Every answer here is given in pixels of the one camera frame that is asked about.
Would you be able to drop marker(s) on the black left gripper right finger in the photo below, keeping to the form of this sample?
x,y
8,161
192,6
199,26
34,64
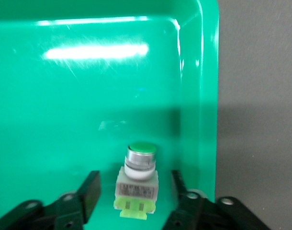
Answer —
x,y
191,215

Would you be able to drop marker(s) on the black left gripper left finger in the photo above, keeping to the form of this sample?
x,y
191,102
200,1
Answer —
x,y
88,191

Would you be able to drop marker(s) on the green plastic tray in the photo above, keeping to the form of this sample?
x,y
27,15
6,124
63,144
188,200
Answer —
x,y
88,100

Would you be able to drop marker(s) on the green button lime contact block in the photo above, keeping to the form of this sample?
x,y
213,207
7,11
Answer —
x,y
136,187

